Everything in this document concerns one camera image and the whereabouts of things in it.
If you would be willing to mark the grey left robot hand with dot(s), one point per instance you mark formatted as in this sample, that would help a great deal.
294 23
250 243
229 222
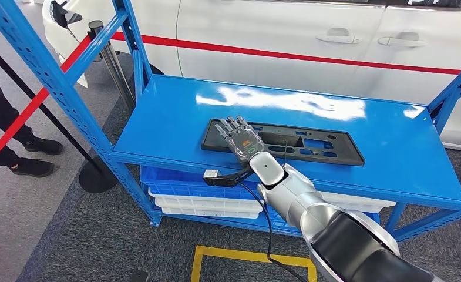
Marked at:
138 277

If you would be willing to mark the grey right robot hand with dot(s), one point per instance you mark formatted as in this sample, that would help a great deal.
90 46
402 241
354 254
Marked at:
245 144

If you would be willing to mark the black plastic frame part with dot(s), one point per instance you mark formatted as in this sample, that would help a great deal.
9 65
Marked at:
331 153

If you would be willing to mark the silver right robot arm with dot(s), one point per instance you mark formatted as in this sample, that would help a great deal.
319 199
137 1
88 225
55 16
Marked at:
292 194

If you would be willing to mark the blue metal shelf rack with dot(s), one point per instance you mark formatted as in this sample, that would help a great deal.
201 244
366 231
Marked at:
389 148

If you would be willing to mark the white plastic bin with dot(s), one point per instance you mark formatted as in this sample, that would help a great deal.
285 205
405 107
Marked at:
199 204
370 202
199 213

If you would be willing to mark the white car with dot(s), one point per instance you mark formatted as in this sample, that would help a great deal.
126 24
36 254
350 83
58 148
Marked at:
273 31

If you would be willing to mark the red barrier belt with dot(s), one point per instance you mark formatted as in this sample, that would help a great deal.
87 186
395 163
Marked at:
20 118

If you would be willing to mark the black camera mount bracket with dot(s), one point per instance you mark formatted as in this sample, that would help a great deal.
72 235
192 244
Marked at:
230 180

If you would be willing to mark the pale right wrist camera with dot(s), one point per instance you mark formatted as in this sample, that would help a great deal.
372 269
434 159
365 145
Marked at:
210 174

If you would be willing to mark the black stanchion post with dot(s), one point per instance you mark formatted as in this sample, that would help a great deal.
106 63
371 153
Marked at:
98 179

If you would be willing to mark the chrome stanchion post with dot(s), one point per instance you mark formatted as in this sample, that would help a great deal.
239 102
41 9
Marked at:
113 66

